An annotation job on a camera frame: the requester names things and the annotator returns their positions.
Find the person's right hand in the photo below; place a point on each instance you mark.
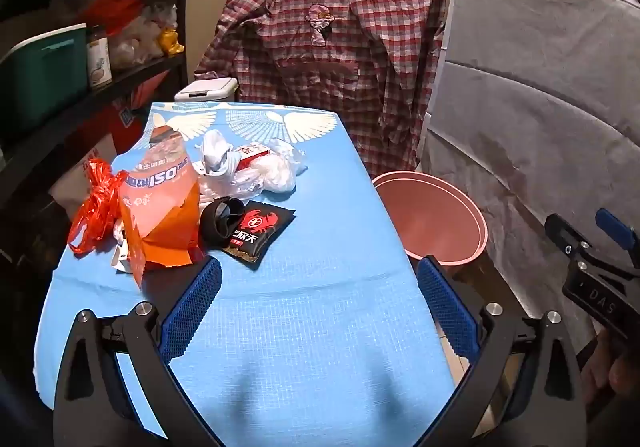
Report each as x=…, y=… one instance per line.
x=607, y=367

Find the white tissue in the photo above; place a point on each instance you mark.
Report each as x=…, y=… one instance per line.
x=217, y=152

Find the clear plastic bags bundle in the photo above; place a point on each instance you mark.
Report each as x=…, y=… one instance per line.
x=132, y=44

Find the labelled glass jar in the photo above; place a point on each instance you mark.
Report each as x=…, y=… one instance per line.
x=99, y=62

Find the black snack packet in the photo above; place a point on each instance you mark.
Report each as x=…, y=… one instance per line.
x=255, y=232

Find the red plaid shirt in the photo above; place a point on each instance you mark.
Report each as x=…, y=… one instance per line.
x=320, y=77

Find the green storage box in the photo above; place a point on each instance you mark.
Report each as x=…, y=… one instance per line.
x=45, y=77

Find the white lidded bin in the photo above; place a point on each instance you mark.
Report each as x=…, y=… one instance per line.
x=205, y=88

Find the grey cloth cover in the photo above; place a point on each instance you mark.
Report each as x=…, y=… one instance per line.
x=540, y=102

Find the blue bird print tablecloth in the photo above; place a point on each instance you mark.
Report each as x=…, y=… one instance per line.
x=310, y=237

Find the orange snack bag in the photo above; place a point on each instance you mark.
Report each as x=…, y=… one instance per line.
x=160, y=222

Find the white plastic bag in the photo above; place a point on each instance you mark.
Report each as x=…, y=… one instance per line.
x=272, y=172

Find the pink plastic bucket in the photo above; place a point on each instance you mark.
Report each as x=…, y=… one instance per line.
x=430, y=217

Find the red plastic bag on shelf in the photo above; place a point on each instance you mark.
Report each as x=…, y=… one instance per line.
x=112, y=12

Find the yellow figurine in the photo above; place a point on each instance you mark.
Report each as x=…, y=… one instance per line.
x=169, y=42

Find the red and white milk carton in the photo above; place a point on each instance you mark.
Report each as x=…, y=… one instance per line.
x=250, y=154

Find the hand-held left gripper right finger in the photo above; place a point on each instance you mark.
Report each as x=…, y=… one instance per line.
x=447, y=312

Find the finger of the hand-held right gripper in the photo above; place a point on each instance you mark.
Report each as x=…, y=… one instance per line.
x=565, y=232
x=617, y=225

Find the knotted red plastic bag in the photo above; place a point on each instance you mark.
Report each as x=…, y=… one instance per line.
x=95, y=212

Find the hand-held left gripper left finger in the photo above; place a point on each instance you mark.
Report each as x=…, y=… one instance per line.
x=192, y=307

